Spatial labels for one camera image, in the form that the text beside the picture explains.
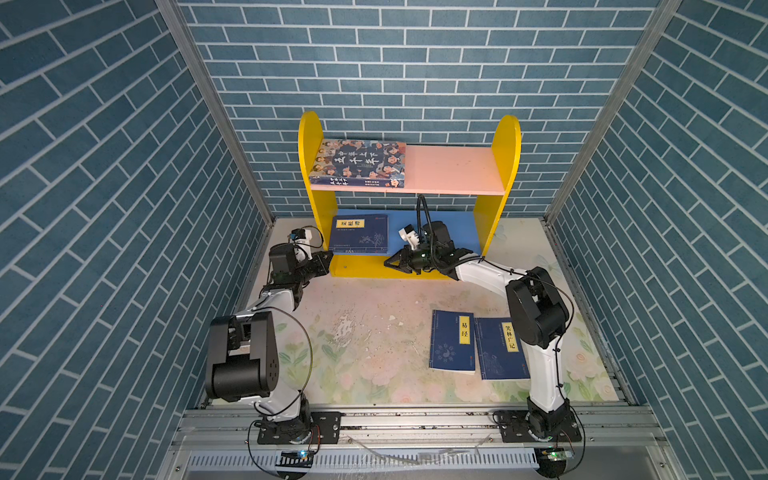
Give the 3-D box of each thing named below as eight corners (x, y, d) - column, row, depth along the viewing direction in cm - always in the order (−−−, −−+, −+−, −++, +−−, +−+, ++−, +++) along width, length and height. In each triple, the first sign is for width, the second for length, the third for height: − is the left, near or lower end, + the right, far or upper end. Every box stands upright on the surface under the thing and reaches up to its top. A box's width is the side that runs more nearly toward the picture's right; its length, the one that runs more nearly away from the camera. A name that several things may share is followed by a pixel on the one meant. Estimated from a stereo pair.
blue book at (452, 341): (428, 368, 85) (429, 365, 83) (431, 311, 97) (432, 308, 95) (474, 374, 85) (476, 371, 83) (471, 316, 96) (473, 312, 94)
